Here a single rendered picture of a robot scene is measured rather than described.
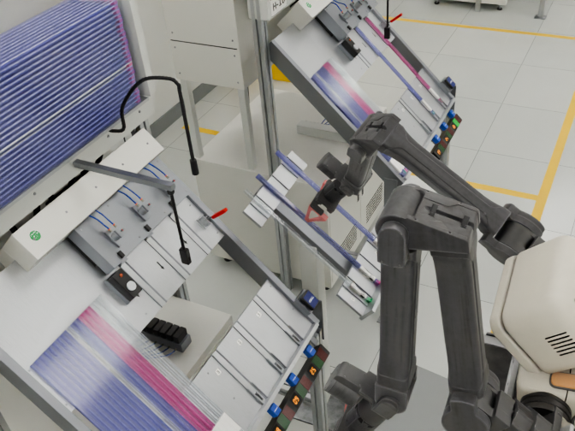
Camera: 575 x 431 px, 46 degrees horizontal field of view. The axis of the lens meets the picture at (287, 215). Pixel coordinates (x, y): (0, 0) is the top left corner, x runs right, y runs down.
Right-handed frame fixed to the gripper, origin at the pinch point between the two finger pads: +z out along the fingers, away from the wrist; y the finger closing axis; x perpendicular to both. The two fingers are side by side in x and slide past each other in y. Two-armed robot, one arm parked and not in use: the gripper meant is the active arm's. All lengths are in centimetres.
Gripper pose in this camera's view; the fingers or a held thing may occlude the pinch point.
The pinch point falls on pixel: (313, 209)
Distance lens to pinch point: 205.9
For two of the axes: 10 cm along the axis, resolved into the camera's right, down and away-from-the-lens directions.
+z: -5.5, 4.7, 6.9
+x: 7.4, 6.6, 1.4
